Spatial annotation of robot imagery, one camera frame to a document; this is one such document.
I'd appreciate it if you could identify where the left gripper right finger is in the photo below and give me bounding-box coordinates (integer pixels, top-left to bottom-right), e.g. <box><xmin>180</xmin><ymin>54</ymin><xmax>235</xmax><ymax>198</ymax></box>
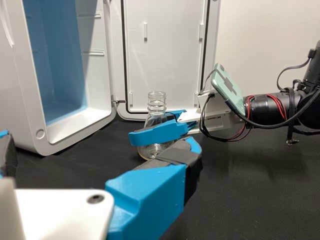
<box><xmin>104</xmin><ymin>136</ymin><xmax>203</xmax><ymax>240</ymax></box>

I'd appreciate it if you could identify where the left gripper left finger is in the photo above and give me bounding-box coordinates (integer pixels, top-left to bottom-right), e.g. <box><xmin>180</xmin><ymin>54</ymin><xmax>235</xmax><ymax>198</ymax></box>
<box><xmin>0</xmin><ymin>129</ymin><xmax>19</xmax><ymax>180</ymax></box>

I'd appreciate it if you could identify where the incubator door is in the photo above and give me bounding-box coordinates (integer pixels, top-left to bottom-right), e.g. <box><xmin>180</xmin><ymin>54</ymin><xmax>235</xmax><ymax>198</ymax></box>
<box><xmin>109</xmin><ymin>0</ymin><xmax>222</xmax><ymax>123</ymax></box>

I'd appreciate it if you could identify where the black cable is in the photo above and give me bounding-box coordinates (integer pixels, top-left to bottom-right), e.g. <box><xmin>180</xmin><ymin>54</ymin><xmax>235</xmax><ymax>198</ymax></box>
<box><xmin>285</xmin><ymin>121</ymin><xmax>300</xmax><ymax>146</ymax></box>
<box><xmin>198</xmin><ymin>68</ymin><xmax>253</xmax><ymax>143</ymax></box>

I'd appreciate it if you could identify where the clear flask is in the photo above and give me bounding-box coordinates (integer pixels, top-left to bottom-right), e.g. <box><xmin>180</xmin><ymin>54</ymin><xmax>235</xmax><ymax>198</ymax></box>
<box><xmin>136</xmin><ymin>91</ymin><xmax>176</xmax><ymax>161</ymax></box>

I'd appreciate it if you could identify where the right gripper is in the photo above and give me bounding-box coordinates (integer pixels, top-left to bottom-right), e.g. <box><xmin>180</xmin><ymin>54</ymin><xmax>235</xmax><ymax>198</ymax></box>
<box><xmin>127</xmin><ymin>96</ymin><xmax>249</xmax><ymax>148</ymax></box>

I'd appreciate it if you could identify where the right wrist camera phone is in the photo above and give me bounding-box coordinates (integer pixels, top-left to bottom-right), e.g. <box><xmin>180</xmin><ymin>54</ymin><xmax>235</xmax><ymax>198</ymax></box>
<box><xmin>194</xmin><ymin>63</ymin><xmax>247</xmax><ymax>117</ymax></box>

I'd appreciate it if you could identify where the white incubator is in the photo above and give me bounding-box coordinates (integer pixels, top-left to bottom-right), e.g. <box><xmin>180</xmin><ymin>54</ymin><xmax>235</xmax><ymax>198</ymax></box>
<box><xmin>0</xmin><ymin>0</ymin><xmax>119</xmax><ymax>157</ymax></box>

